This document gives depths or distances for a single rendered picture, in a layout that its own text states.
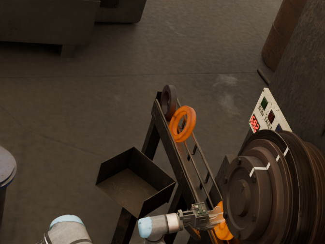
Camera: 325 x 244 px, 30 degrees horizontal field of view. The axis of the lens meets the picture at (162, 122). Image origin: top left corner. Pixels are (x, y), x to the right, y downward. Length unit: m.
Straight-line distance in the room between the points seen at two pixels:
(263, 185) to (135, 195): 0.86
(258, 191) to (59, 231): 0.72
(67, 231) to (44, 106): 1.89
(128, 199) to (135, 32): 2.52
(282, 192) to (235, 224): 0.25
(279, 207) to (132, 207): 0.85
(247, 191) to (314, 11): 0.67
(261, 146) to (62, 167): 1.74
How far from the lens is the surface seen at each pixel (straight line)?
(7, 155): 2.97
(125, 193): 2.67
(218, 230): 2.49
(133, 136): 3.90
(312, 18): 2.20
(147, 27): 5.08
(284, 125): 2.25
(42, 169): 3.54
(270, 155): 2.01
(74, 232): 2.18
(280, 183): 1.95
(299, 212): 1.90
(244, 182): 2.04
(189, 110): 2.96
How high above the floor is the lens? 2.47
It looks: 37 degrees down
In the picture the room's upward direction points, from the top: 18 degrees clockwise
